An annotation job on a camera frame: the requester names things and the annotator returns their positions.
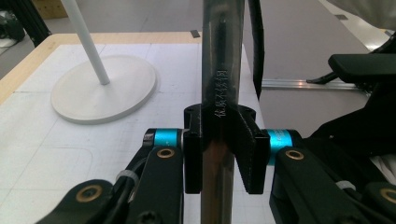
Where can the long metal ladle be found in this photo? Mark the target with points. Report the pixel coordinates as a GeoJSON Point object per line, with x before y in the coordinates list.
{"type": "Point", "coordinates": [221, 46]}

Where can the black chair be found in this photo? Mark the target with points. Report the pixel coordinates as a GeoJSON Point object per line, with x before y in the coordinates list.
{"type": "Point", "coordinates": [361, 65]}

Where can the black metal stand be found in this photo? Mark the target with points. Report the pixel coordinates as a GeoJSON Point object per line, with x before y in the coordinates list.
{"type": "Point", "coordinates": [31, 18]}

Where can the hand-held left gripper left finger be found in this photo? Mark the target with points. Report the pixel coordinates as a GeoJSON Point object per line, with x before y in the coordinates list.
{"type": "Point", "coordinates": [193, 155]}

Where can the small cardboard box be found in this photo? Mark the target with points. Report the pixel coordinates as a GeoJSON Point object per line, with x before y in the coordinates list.
{"type": "Point", "coordinates": [49, 7]}

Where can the white stand with round base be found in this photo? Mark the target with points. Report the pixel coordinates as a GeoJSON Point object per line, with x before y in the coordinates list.
{"type": "Point", "coordinates": [93, 99]}

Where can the aluminium rail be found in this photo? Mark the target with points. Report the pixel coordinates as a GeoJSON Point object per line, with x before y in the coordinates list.
{"type": "Point", "coordinates": [292, 84]}

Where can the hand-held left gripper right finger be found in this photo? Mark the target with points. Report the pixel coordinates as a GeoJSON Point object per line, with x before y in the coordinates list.
{"type": "Point", "coordinates": [253, 161]}

